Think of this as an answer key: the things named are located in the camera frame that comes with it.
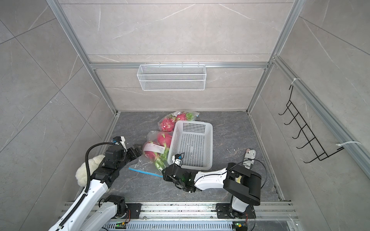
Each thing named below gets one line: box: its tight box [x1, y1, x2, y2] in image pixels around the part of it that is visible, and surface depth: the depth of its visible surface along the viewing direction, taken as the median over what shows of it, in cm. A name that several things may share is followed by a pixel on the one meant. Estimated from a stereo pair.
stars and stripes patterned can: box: [242, 148, 257, 170], surface depth 92 cm
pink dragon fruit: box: [144, 132, 173, 171], surface depth 89 cm
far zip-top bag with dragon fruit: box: [157, 111, 200, 132], surface depth 100 cm
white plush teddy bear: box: [75, 154, 106, 188], surface depth 69 cm
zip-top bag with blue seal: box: [128, 129, 174, 178], surface depth 87 cm
